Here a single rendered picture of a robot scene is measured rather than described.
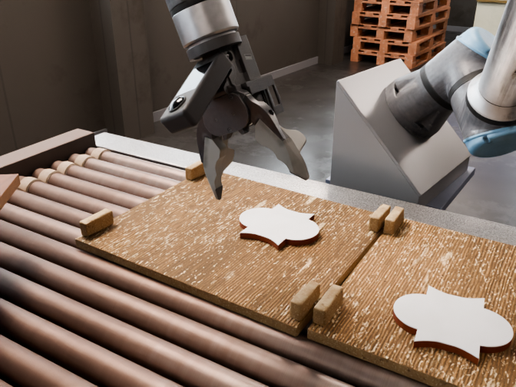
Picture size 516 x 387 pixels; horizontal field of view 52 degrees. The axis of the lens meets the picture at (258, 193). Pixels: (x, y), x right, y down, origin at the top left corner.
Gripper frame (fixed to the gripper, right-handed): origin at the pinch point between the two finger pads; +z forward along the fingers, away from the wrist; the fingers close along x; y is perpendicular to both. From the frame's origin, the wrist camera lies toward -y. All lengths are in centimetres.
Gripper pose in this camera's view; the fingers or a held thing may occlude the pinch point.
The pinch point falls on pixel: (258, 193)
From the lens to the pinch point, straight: 69.6
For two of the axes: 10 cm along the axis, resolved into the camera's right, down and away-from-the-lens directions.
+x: -7.7, 1.7, 6.1
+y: 5.4, -3.5, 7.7
